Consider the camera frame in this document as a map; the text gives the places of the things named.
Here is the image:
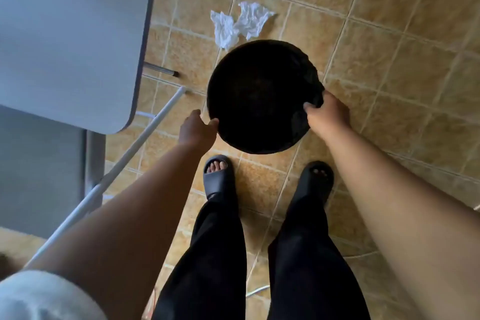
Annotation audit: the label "person's left hand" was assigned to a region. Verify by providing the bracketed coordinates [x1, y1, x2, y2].
[178, 108, 220, 156]

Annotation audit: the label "person's right hand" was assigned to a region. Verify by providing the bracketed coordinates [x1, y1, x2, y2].
[302, 90, 352, 141]

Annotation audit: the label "black bin with liner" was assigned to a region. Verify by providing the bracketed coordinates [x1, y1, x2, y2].
[206, 39, 325, 155]

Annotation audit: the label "white tissue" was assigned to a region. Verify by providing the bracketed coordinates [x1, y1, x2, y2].
[209, 0, 277, 51]

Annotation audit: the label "person's left forearm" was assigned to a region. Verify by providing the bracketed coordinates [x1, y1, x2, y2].
[24, 141, 207, 320]

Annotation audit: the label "person's right forearm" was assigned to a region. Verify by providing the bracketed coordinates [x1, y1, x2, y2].
[322, 126, 480, 320]

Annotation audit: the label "black trousers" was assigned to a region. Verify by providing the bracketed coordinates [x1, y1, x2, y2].
[151, 180, 372, 320]

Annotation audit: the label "small grey folding table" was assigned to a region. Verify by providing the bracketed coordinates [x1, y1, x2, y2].
[0, 0, 199, 135]

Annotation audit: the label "light grey t-shirt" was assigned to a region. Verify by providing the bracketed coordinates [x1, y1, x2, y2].
[0, 270, 109, 320]

